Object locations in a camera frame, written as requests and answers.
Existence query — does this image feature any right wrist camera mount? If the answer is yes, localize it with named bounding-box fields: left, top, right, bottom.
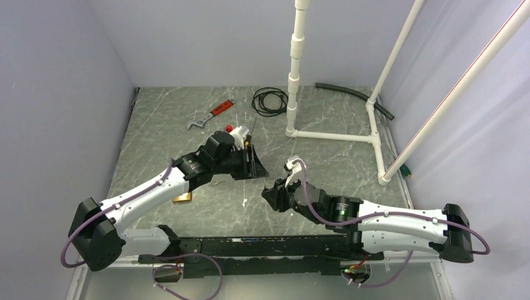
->
left=284, top=156, right=303, bottom=188

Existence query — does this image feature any green orange screwdriver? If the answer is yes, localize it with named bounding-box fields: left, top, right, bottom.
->
left=399, top=164, right=412, bottom=178

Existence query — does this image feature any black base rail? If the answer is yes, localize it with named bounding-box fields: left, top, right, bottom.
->
left=138, top=234, right=384, bottom=279

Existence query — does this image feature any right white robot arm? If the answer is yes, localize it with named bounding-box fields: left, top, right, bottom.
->
left=261, top=179, right=491, bottom=263

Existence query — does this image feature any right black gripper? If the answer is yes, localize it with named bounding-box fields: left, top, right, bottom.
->
left=262, top=173, right=323, bottom=224

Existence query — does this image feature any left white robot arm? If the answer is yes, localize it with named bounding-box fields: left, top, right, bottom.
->
left=60, top=126, right=269, bottom=271

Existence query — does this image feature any brass padlock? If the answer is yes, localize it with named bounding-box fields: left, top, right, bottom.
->
left=171, top=192, right=192, bottom=204

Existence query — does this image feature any black foam tube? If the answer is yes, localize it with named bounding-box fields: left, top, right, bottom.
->
left=315, top=82, right=396, bottom=121

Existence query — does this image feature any red handled adjustable wrench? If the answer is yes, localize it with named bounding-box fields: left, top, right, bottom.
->
left=186, top=99, right=237, bottom=130

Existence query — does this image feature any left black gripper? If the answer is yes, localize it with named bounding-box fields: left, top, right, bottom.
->
left=212, top=144, right=269, bottom=181

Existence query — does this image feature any yellow black screwdriver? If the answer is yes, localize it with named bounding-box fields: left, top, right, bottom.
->
left=244, top=118, right=257, bottom=151

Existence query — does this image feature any coiled black cable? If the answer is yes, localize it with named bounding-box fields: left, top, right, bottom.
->
left=251, top=87, right=289, bottom=118

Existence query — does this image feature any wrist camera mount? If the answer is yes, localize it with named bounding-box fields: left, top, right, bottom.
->
left=225, top=124, right=249, bottom=150
left=284, top=156, right=303, bottom=188

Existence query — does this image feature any purple cable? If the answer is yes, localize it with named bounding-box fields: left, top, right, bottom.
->
left=151, top=253, right=224, bottom=300

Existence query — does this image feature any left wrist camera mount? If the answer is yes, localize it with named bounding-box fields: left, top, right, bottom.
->
left=225, top=124, right=249, bottom=150

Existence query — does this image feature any white PVC pipe frame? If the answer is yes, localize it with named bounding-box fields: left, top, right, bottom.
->
left=284, top=0, right=530, bottom=186

